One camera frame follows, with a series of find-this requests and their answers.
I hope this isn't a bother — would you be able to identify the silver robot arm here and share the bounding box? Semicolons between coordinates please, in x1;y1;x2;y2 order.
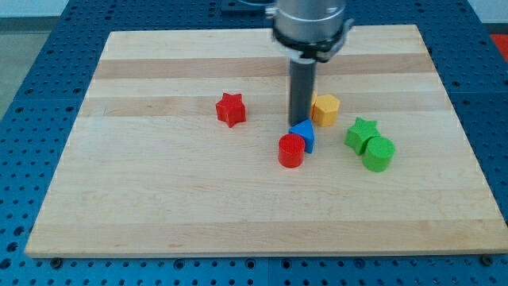
265;0;354;64

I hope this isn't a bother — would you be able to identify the red cylinder block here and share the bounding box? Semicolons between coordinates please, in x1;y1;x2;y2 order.
278;133;306;168

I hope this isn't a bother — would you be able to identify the red star block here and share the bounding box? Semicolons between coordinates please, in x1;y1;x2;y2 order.
215;93;247;128

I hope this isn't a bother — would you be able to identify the blue triangle block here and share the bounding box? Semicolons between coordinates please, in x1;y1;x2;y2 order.
289;119;315;153

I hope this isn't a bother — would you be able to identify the yellow pentagon block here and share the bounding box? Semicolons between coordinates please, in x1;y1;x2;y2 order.
311;95;341;127

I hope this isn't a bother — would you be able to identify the yellow block behind rod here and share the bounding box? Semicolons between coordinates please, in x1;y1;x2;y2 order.
310;91;318;119

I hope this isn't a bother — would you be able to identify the wooden board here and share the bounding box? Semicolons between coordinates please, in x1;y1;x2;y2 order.
25;25;507;258

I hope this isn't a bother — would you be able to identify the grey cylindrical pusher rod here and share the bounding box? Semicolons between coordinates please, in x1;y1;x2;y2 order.
288;60;317;126

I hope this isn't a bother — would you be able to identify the green star block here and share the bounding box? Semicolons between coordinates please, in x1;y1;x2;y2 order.
344;117;380;155

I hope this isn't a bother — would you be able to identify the green cylinder block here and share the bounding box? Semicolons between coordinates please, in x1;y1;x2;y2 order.
362;137;395;172

